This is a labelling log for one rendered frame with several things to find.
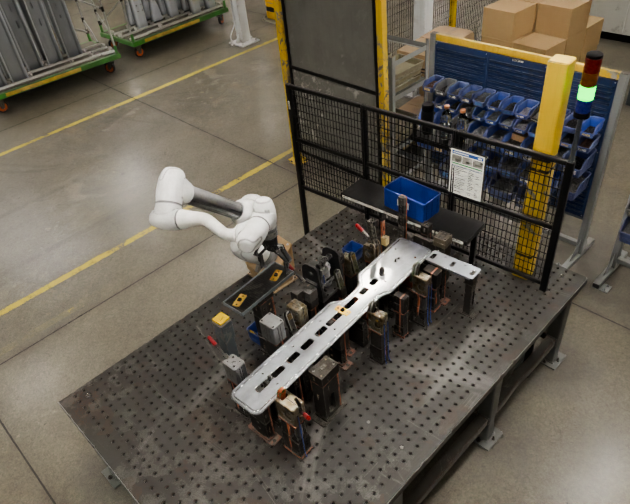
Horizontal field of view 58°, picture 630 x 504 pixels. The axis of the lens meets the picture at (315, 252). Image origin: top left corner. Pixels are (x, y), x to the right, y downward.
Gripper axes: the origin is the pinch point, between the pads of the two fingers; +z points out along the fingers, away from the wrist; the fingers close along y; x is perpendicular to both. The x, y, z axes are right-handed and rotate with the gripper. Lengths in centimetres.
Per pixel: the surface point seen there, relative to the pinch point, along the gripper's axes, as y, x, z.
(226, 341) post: -10.1, -38.2, 17.5
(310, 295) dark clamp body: 17.9, 0.5, 14.7
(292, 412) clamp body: 37, -65, 16
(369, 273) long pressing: 39, 32, 21
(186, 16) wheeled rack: -476, 626, 93
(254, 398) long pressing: 16, -61, 22
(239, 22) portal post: -357, 594, 88
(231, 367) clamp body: 1, -53, 16
